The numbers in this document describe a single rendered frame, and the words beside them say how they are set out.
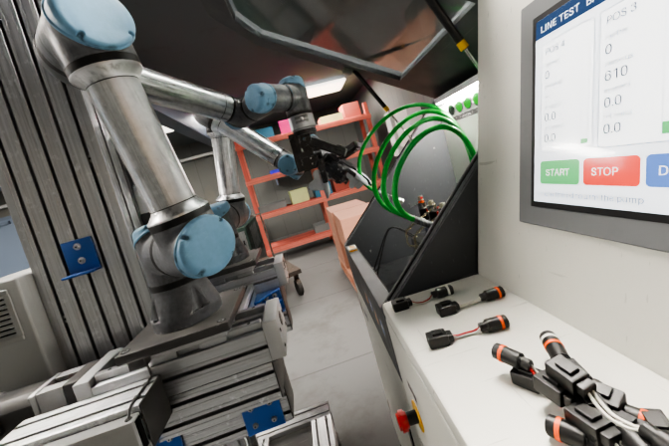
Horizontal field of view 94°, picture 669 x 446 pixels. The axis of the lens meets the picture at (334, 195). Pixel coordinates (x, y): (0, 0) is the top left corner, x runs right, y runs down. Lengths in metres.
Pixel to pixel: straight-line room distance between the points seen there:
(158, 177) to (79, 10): 0.28
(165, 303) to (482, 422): 0.61
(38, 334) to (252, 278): 0.58
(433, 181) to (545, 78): 0.89
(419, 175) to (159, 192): 1.03
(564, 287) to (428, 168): 0.92
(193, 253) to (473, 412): 0.47
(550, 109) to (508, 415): 0.40
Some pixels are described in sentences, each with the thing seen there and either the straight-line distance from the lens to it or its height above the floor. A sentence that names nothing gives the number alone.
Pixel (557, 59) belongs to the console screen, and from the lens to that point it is 0.57.
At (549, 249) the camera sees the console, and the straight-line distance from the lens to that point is 0.58.
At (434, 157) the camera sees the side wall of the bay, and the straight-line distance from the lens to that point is 1.40.
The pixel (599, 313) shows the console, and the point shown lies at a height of 1.02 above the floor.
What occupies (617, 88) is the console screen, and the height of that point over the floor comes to 1.28.
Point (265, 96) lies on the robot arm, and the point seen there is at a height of 1.50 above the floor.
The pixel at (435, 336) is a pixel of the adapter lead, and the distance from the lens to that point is 0.53.
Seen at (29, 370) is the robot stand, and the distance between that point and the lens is 1.14.
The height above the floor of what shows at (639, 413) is 1.00.
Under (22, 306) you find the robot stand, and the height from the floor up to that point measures 1.16.
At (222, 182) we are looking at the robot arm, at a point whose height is 1.35.
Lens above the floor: 1.28
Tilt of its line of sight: 5 degrees down
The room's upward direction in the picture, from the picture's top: 15 degrees counter-clockwise
